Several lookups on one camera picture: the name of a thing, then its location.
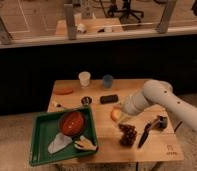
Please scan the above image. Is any blue cup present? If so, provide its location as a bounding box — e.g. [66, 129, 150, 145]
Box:
[102, 74, 114, 88]

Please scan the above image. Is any black rectangular block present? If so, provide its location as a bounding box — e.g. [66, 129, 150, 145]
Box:
[100, 94, 119, 104]

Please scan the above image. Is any left grey post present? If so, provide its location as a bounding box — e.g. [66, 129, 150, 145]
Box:
[0, 16, 11, 45]

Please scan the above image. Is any black office chair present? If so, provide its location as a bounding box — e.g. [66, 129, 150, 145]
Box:
[107, 0, 144, 22]

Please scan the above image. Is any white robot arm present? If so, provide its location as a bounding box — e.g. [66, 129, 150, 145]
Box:
[121, 79, 197, 134]

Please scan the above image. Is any dark grape bunch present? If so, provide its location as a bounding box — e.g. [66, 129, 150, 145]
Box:
[118, 124, 137, 147]

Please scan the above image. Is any grey post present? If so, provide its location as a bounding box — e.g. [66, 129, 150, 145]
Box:
[0, 16, 11, 45]
[64, 4, 77, 40]
[156, 0, 177, 34]

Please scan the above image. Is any green plastic tray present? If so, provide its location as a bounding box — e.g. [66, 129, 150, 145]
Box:
[29, 107, 98, 166]

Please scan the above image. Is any black handled knife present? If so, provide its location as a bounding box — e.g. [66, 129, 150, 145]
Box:
[138, 121, 158, 148]

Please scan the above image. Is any red yellow apple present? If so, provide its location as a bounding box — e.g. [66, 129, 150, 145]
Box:
[110, 108, 121, 122]

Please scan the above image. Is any white paper cup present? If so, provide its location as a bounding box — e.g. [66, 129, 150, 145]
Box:
[78, 71, 91, 87]

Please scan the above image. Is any beige toy hand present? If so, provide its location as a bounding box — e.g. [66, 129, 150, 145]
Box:
[74, 136, 97, 151]

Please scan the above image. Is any white cloth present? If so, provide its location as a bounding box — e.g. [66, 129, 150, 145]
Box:
[48, 133, 72, 154]

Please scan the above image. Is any orange flat lid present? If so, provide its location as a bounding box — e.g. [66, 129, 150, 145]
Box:
[53, 88, 73, 95]

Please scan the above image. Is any middle grey post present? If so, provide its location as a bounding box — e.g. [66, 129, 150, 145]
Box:
[64, 4, 77, 40]

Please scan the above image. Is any right grey post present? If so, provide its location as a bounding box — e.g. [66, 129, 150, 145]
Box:
[156, 0, 177, 34]

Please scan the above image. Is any red bowl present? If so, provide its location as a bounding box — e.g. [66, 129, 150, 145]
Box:
[59, 111, 86, 137]

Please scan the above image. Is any black cable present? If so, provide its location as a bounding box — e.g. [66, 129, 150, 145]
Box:
[173, 121, 184, 132]

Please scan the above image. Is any wooden background table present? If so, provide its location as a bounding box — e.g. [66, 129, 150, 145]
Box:
[55, 18, 123, 36]

